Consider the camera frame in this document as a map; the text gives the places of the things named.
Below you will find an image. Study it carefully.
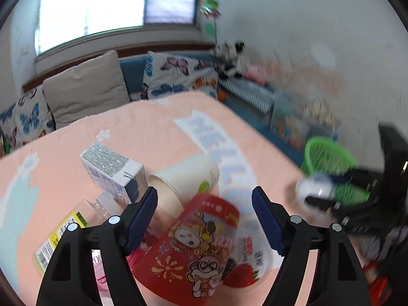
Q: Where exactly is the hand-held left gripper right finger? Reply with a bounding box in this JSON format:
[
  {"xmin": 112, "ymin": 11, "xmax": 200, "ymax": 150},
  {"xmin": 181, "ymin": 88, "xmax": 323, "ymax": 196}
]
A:
[{"xmin": 251, "ymin": 185, "xmax": 373, "ymax": 306}]

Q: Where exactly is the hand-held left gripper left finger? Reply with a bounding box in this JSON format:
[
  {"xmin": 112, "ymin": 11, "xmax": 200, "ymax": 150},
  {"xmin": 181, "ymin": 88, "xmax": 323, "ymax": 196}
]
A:
[{"xmin": 36, "ymin": 185, "xmax": 159, "ymax": 306}]

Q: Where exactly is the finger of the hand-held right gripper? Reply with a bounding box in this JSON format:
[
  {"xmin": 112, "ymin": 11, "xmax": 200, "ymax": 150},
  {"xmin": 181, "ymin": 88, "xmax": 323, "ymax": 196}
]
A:
[
  {"xmin": 305, "ymin": 195, "xmax": 355, "ymax": 221},
  {"xmin": 330, "ymin": 166, "xmax": 385, "ymax": 192}
]

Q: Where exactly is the white and blue container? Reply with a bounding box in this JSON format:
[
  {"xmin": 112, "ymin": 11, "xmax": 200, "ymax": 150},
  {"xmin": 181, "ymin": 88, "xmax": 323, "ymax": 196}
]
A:
[{"xmin": 295, "ymin": 173, "xmax": 336, "ymax": 205}]

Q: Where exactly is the green plastic basket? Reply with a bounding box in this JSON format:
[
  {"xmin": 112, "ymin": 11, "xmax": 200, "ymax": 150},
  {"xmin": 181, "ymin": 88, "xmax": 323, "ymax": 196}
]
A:
[{"xmin": 301, "ymin": 136, "xmax": 372, "ymax": 205}]

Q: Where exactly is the pink strawberry snack packet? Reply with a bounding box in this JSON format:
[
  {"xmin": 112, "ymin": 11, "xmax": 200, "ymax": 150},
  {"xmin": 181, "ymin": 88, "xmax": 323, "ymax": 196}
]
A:
[{"xmin": 91, "ymin": 218, "xmax": 272, "ymax": 306}]

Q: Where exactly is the red cartoon paper cup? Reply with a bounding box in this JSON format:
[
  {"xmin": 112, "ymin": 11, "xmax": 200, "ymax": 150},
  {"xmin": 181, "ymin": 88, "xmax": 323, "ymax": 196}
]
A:
[{"xmin": 131, "ymin": 194, "xmax": 240, "ymax": 305}]

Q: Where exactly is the white paper cup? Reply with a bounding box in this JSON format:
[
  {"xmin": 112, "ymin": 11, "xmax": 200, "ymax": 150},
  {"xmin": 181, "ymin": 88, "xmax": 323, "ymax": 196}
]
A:
[{"xmin": 148, "ymin": 153, "xmax": 220, "ymax": 215}]

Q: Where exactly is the clear bottle with yellow label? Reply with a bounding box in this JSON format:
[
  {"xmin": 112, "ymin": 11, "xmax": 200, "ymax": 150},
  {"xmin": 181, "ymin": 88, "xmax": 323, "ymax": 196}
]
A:
[{"xmin": 35, "ymin": 193, "xmax": 129, "ymax": 275}]

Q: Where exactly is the white and blue milk carton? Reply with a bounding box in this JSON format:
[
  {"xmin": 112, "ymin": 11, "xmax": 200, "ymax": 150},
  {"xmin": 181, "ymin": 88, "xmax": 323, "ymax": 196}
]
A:
[{"xmin": 80, "ymin": 142, "xmax": 149, "ymax": 205}]

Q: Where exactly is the clear storage box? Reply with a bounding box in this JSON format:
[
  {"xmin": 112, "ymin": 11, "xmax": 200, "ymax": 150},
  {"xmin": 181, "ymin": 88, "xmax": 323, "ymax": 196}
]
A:
[{"xmin": 269, "ymin": 97, "xmax": 340, "ymax": 151}]

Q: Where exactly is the pink printed blanket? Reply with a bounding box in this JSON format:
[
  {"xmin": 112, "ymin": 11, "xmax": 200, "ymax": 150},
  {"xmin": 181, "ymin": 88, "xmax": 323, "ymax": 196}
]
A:
[{"xmin": 0, "ymin": 91, "xmax": 322, "ymax": 306}]

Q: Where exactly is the red toy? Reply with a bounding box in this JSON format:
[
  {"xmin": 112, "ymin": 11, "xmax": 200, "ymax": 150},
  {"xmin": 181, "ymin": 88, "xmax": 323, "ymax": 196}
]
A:
[{"xmin": 362, "ymin": 260, "xmax": 393, "ymax": 306}]

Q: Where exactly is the striped cushion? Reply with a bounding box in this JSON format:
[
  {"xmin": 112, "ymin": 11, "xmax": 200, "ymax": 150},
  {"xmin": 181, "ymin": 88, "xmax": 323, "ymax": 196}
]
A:
[{"xmin": 218, "ymin": 78, "xmax": 276, "ymax": 114}]

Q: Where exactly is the beige cushion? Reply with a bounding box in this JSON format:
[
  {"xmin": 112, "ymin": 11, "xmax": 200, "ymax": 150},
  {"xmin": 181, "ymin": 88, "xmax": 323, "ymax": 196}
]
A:
[{"xmin": 42, "ymin": 50, "xmax": 131, "ymax": 130}]

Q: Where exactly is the pink plush toy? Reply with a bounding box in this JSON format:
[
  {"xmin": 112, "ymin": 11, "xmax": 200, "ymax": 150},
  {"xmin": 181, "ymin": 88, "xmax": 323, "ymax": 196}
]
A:
[{"xmin": 244, "ymin": 65, "xmax": 271, "ymax": 85}]

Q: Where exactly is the butterfly print pillow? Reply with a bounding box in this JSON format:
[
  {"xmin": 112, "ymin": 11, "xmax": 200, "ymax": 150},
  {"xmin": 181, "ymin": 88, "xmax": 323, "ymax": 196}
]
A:
[
  {"xmin": 0, "ymin": 86, "xmax": 57, "ymax": 156},
  {"xmin": 138, "ymin": 51, "xmax": 220, "ymax": 101}
]

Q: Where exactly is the black and white cow plush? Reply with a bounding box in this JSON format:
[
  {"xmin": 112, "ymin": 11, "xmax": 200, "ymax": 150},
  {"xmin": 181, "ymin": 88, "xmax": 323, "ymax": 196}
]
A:
[{"xmin": 221, "ymin": 40, "xmax": 247, "ymax": 80}]

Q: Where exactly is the grey striped plush toy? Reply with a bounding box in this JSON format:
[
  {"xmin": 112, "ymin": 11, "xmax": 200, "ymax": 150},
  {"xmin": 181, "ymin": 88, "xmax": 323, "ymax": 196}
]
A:
[{"xmin": 212, "ymin": 41, "xmax": 228, "ymax": 58}]

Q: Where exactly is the colourful pinwheel flower decoration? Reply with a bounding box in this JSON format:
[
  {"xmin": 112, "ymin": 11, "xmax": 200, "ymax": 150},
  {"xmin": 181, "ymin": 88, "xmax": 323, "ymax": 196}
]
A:
[{"xmin": 199, "ymin": 0, "xmax": 224, "ymax": 43}]

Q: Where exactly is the window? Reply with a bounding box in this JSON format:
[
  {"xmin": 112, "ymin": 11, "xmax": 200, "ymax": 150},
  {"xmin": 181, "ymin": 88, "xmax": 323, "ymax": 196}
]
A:
[{"xmin": 35, "ymin": 0, "xmax": 203, "ymax": 58}]

